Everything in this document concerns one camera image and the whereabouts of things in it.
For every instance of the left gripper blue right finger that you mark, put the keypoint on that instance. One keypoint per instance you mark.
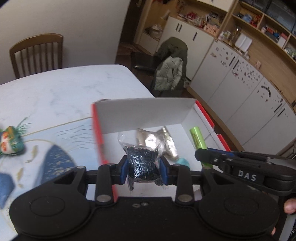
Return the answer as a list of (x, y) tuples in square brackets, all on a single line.
[(179, 176)]

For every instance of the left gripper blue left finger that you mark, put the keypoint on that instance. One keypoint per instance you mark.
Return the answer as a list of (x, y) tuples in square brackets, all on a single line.
[(107, 176)]

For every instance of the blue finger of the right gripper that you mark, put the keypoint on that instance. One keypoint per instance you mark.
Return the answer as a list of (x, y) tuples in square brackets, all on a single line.
[(208, 157)]

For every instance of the green cylinder battery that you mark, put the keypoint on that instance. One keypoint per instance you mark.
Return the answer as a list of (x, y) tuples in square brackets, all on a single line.
[(199, 143)]

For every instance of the bag of black beads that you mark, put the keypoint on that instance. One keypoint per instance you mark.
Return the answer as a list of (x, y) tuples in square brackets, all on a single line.
[(143, 163)]

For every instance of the silver foil snack packet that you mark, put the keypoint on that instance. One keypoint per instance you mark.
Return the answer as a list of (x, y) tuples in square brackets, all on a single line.
[(160, 140)]

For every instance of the person right hand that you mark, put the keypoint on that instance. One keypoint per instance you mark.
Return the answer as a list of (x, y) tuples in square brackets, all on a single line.
[(289, 209)]

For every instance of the red white cardboard box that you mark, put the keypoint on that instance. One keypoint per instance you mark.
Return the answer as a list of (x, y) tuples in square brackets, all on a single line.
[(115, 120)]

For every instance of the green jacket on chair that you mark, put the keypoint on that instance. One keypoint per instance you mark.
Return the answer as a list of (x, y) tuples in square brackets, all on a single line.
[(170, 74)]

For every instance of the brown wooden chair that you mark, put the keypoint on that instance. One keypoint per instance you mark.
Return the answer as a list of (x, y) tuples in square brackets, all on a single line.
[(37, 54)]

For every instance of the white wall cabinet unit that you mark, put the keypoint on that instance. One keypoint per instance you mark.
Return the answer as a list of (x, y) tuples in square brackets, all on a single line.
[(253, 106)]

